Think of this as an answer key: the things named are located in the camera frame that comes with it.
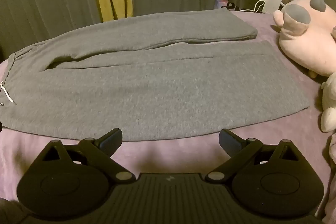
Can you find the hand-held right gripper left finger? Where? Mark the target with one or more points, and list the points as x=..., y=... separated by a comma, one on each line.
x=112, y=139

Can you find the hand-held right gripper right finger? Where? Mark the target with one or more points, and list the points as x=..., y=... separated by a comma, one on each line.
x=231, y=141

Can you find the grey pants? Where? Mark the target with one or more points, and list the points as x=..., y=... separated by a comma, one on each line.
x=147, y=87

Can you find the pink fleece blanket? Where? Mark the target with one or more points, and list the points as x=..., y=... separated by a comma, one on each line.
x=183, y=158

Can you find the white plush toy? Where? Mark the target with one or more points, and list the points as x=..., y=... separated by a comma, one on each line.
x=329, y=108

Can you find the pink plush toy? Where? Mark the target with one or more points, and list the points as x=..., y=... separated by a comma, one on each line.
x=307, y=37

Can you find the white rectangular box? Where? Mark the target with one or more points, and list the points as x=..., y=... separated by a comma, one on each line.
x=273, y=1

